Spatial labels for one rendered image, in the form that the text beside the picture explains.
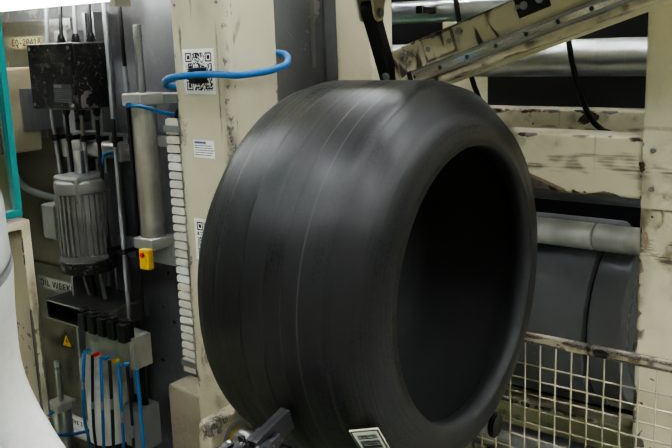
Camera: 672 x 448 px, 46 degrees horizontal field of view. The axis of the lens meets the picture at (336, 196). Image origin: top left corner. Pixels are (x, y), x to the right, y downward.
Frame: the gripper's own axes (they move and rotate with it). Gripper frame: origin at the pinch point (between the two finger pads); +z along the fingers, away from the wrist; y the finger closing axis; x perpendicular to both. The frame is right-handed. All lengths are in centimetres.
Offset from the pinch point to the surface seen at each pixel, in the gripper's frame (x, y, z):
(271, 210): -26.4, 2.3, 12.0
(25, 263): -13, 59, 7
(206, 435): 14.7, 24.9, 7.8
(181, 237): -10, 41, 27
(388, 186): -27.8, -11.6, 19.2
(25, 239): -17, 59, 8
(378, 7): -40, 19, 69
